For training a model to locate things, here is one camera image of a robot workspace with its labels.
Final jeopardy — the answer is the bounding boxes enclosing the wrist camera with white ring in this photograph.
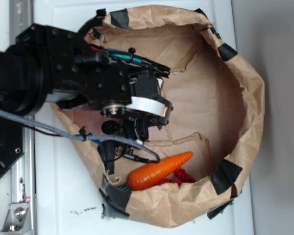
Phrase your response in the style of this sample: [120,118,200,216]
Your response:
[100,70,174,142]

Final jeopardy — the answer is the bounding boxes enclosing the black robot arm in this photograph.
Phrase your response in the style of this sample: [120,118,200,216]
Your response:
[0,24,131,115]

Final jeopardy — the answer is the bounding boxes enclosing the red raspberry toy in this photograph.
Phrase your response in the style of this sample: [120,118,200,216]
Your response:
[158,168,196,186]

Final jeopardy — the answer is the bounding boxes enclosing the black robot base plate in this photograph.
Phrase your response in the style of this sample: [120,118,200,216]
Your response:
[0,118,24,179]

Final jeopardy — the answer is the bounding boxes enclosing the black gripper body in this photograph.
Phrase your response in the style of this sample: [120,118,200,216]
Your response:
[46,26,131,110]

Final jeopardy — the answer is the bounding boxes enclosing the metal corner bracket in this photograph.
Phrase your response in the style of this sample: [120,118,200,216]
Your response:
[0,202,31,235]

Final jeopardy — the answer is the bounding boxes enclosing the brown paper bag bin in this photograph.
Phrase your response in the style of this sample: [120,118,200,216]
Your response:
[51,4,265,229]

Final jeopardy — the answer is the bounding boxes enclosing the aluminium frame rail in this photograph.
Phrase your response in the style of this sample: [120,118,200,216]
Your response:
[8,0,37,235]

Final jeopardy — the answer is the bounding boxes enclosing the grey braided cable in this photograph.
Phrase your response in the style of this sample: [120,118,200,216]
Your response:
[0,105,161,164]

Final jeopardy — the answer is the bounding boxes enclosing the orange plastic carrot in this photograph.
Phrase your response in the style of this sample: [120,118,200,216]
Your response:
[117,151,194,191]

